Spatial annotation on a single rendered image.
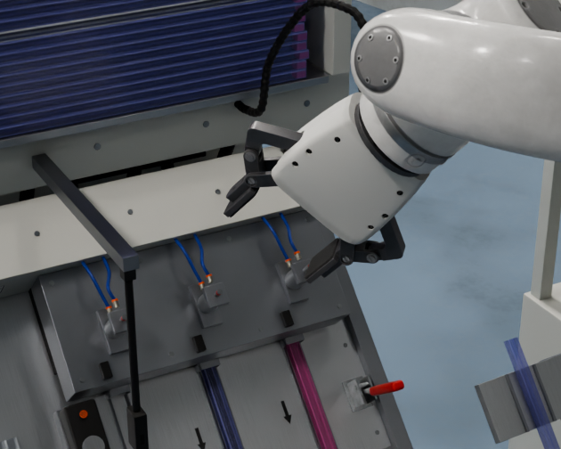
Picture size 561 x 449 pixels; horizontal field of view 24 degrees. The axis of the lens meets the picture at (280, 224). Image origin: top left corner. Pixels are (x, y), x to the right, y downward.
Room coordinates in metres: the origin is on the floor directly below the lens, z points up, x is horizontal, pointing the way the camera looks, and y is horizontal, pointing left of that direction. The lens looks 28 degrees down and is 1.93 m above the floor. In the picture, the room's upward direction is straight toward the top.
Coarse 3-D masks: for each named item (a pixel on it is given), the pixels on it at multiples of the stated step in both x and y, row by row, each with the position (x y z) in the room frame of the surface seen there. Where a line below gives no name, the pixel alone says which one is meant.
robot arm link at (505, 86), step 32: (384, 32) 0.85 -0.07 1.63; (416, 32) 0.83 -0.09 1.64; (448, 32) 0.82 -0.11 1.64; (480, 32) 0.81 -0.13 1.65; (512, 32) 0.80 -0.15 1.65; (544, 32) 0.80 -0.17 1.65; (352, 64) 0.86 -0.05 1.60; (384, 64) 0.84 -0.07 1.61; (416, 64) 0.82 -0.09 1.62; (448, 64) 0.80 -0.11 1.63; (480, 64) 0.79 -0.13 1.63; (512, 64) 0.79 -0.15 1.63; (544, 64) 0.79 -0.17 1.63; (384, 96) 0.83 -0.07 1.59; (416, 96) 0.81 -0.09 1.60; (448, 96) 0.80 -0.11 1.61; (480, 96) 0.79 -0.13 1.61; (512, 96) 0.78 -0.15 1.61; (544, 96) 0.78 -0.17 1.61; (448, 128) 0.80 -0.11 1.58; (480, 128) 0.78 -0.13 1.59; (512, 128) 0.78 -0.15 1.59; (544, 128) 0.78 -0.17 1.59
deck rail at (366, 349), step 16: (320, 224) 1.41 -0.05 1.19; (336, 272) 1.37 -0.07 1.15; (352, 288) 1.36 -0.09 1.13; (352, 304) 1.34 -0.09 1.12; (352, 320) 1.33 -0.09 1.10; (352, 336) 1.32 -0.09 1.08; (368, 336) 1.32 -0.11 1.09; (368, 352) 1.31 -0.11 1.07; (368, 368) 1.29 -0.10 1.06; (384, 400) 1.27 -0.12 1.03; (384, 416) 1.26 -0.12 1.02; (400, 416) 1.26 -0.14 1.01; (400, 432) 1.24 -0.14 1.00; (384, 448) 1.25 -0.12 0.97; (400, 448) 1.23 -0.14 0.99
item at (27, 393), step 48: (0, 336) 1.20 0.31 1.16; (336, 336) 1.32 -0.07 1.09; (0, 384) 1.16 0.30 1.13; (48, 384) 1.18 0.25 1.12; (144, 384) 1.21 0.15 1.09; (192, 384) 1.22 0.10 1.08; (240, 384) 1.24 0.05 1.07; (288, 384) 1.26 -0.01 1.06; (336, 384) 1.28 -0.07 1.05; (0, 432) 1.12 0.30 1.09; (48, 432) 1.14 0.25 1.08; (192, 432) 1.18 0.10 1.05; (240, 432) 1.20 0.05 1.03; (288, 432) 1.22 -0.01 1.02; (336, 432) 1.23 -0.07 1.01; (384, 432) 1.25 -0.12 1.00
